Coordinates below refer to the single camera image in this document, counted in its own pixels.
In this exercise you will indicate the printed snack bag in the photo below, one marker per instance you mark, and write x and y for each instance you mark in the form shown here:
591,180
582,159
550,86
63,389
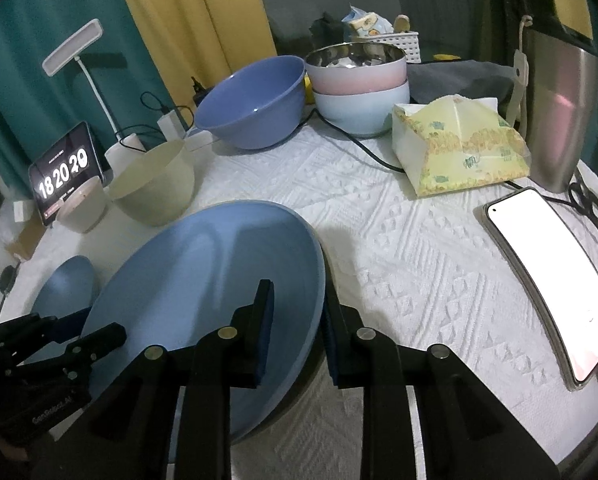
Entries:
366,20

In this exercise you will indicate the pale green bowl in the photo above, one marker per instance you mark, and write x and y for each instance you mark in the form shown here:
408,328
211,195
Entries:
154,190

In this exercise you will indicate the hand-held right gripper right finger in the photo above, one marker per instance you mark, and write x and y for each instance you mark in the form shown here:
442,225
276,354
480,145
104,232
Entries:
331,340

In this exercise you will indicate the dark grey cloth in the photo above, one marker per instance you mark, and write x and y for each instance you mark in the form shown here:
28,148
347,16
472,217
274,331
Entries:
459,80

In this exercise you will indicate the pink dotted dish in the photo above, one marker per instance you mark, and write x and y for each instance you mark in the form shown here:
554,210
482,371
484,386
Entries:
81,210

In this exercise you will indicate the white desk lamp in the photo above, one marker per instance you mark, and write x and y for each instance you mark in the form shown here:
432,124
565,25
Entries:
71,47

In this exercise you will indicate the purple-blue bowl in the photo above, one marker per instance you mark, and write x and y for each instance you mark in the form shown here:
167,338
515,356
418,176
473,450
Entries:
249,110

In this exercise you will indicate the black power adapter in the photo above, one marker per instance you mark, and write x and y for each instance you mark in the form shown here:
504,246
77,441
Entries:
199,92

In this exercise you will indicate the cardboard box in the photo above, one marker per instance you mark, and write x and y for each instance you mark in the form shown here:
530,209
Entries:
26,240

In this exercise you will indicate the smartphone with lit screen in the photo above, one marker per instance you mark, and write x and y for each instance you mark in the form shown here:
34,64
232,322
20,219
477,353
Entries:
549,270

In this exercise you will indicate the light blue bowl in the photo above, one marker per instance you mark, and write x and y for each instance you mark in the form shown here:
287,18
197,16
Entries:
361,112

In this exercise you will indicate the tablet showing clock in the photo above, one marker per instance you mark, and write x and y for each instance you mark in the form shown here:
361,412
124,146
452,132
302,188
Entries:
61,170

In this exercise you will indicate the stainless steel flask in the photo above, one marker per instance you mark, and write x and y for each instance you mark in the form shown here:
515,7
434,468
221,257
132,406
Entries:
559,125

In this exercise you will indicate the teal curtain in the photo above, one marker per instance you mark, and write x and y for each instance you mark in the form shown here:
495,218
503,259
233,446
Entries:
39,5

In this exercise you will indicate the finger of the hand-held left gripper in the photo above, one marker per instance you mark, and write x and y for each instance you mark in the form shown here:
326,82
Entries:
74,322
104,337

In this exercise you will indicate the pink steel-lined bowl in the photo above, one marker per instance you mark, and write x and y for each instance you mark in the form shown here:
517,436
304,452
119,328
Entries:
359,77

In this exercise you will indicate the small blue dish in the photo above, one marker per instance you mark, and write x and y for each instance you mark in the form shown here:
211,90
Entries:
64,285

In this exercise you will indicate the white plastic basket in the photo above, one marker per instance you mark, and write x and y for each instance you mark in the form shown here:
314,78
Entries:
389,45

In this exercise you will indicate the white charger block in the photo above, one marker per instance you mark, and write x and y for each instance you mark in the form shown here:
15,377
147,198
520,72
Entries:
171,126

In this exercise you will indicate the yellow curtain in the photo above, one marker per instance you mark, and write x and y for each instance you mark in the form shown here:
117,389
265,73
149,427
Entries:
189,15

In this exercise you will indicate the large blue plate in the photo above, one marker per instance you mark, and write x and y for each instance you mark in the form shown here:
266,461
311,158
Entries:
194,260

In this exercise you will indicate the yellow tissue pack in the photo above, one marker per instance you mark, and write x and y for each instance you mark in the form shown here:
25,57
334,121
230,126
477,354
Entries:
459,150

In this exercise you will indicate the white textured tablecloth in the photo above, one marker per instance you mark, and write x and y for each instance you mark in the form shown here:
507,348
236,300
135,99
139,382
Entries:
404,260

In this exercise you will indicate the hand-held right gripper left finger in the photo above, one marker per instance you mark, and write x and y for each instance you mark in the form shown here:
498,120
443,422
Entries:
265,332

